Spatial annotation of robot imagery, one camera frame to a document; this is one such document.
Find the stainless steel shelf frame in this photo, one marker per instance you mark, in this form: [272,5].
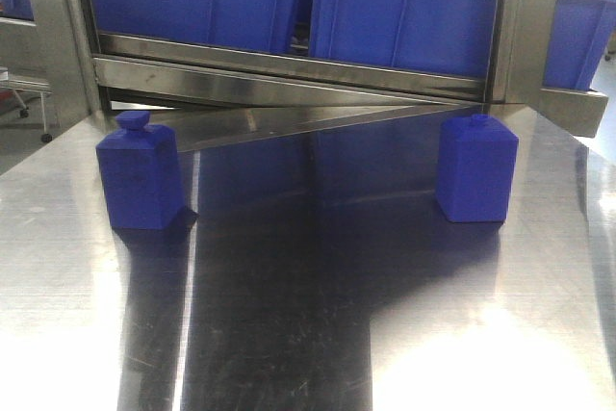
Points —
[516,68]

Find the blue bottle part without cap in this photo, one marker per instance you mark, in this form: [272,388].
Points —
[476,162]

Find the far right blue bin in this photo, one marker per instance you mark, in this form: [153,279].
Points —
[580,32]

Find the wheeled cart in background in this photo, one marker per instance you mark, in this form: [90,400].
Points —
[16,83]

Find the blue bottle part with cap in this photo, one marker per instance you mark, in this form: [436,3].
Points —
[140,173]

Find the right blue plastic bin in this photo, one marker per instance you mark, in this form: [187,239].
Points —
[448,37]

